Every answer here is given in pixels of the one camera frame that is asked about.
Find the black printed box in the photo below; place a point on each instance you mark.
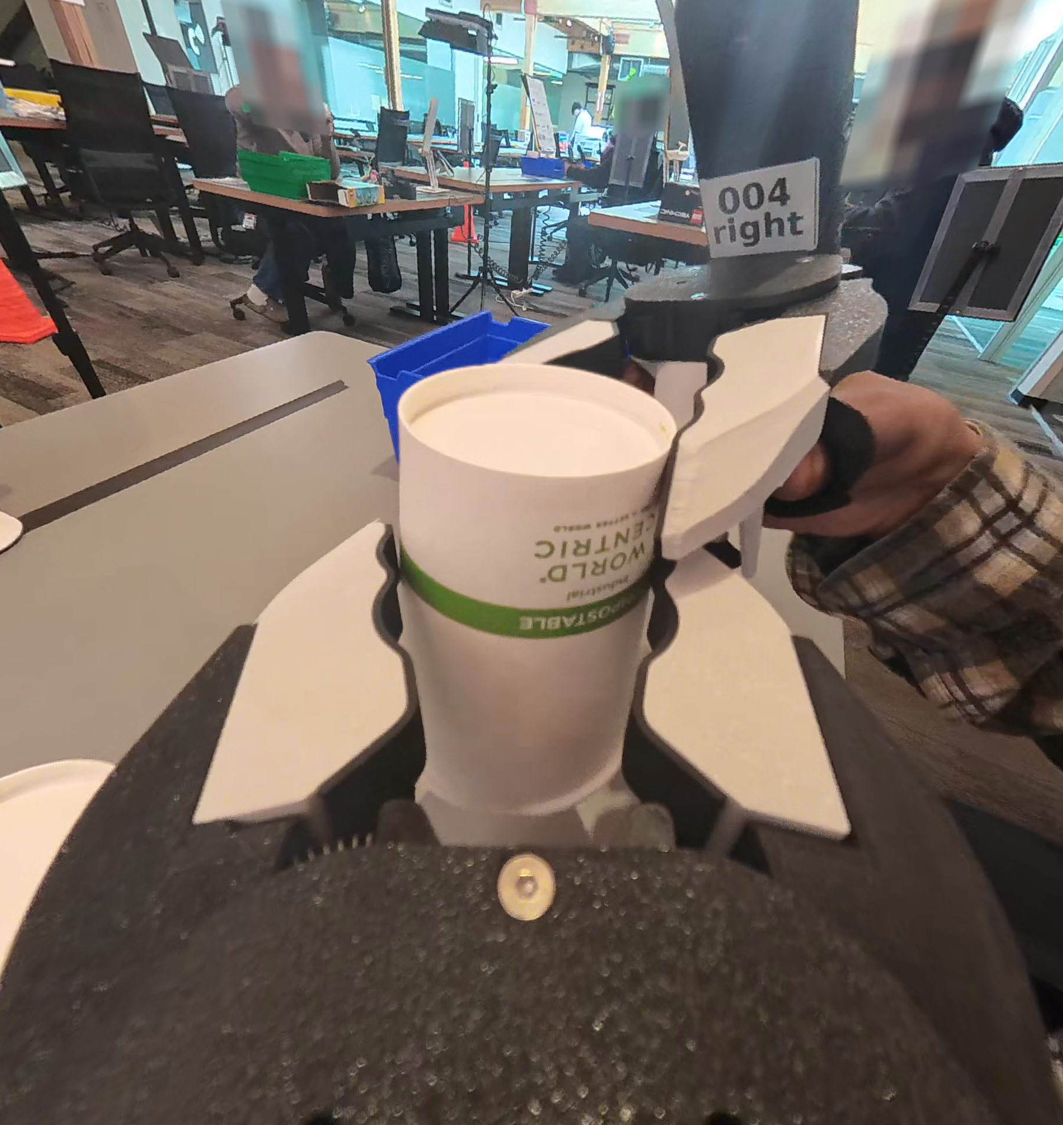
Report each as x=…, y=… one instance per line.
x=681, y=207

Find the small printed box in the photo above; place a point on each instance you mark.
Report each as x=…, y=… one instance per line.
x=347, y=193

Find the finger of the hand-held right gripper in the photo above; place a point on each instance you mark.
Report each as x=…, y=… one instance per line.
x=567, y=338
x=751, y=422

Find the person's right hand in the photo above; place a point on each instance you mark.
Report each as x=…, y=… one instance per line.
x=909, y=448

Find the stack of white paper cups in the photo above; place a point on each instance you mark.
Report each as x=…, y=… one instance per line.
x=514, y=545

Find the grey panel on stand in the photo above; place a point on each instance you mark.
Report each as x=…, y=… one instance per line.
x=997, y=237

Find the black light stand with softbox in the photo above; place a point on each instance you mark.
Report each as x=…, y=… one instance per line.
x=457, y=31

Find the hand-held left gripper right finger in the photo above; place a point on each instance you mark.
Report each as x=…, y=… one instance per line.
x=742, y=703

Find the person's right forearm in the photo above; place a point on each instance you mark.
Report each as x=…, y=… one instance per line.
x=980, y=598

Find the white paper cup green band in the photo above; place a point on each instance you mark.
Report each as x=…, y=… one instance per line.
x=22, y=861

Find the wooden desk with black legs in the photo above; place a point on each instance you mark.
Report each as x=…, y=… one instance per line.
x=628, y=218
x=268, y=198
x=514, y=180

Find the orange traffic cone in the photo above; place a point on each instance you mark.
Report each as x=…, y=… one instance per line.
x=466, y=230

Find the stack of green bins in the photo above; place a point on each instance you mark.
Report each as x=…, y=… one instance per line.
x=277, y=171

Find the blue plastic bin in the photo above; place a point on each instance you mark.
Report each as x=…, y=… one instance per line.
x=545, y=167
x=444, y=347

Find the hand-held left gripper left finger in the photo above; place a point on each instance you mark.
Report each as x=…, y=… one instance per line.
x=312, y=694

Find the black office chair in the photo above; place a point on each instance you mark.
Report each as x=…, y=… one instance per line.
x=202, y=132
x=118, y=149

